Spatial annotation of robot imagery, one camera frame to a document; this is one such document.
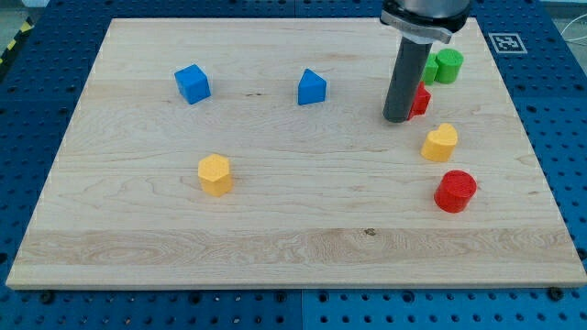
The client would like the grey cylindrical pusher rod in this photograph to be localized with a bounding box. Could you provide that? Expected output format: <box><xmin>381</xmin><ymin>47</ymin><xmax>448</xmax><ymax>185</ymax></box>
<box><xmin>382</xmin><ymin>37</ymin><xmax>431</xmax><ymax>123</ymax></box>

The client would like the red circle block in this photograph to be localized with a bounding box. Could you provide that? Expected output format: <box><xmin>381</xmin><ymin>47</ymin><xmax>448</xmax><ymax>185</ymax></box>
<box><xmin>434</xmin><ymin>170</ymin><xmax>477</xmax><ymax>214</ymax></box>

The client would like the green circle block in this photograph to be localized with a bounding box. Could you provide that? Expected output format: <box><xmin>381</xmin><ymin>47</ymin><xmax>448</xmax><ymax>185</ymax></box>
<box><xmin>435</xmin><ymin>49</ymin><xmax>464</xmax><ymax>84</ymax></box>

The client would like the yellow heart block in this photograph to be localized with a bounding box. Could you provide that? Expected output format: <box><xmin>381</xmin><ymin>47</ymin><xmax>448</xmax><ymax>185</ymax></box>
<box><xmin>420</xmin><ymin>123</ymin><xmax>459</xmax><ymax>162</ymax></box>

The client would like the green star block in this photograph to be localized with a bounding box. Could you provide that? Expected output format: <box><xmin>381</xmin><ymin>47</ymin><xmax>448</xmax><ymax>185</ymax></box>
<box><xmin>421</xmin><ymin>52</ymin><xmax>438</xmax><ymax>85</ymax></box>

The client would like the red star block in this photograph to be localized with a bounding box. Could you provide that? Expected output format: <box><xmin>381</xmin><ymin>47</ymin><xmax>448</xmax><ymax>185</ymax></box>
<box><xmin>407</xmin><ymin>82</ymin><xmax>431</xmax><ymax>120</ymax></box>

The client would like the fiducial marker tag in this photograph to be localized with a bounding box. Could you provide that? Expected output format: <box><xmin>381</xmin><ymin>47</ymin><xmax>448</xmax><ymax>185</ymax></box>
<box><xmin>488</xmin><ymin>33</ymin><xmax>527</xmax><ymax>54</ymax></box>

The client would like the blue triangle block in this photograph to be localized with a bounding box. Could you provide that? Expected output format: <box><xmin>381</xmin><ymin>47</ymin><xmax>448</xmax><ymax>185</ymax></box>
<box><xmin>297</xmin><ymin>69</ymin><xmax>327</xmax><ymax>105</ymax></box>

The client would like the blue cube block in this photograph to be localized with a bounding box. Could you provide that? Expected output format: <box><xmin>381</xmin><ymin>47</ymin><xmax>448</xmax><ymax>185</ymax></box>
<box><xmin>174</xmin><ymin>64</ymin><xmax>211</xmax><ymax>105</ymax></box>

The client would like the wooden board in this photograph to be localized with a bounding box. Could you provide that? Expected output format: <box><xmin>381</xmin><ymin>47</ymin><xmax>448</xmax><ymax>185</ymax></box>
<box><xmin>6</xmin><ymin>18</ymin><xmax>586</xmax><ymax>290</ymax></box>

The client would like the yellow hexagon block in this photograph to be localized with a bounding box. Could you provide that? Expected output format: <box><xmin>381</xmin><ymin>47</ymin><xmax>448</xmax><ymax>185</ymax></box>
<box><xmin>198</xmin><ymin>154</ymin><xmax>233</xmax><ymax>197</ymax></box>

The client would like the white cable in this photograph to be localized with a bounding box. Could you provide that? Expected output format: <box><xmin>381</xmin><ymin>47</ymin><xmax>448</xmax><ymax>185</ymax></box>
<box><xmin>559</xmin><ymin>13</ymin><xmax>587</xmax><ymax>45</ymax></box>

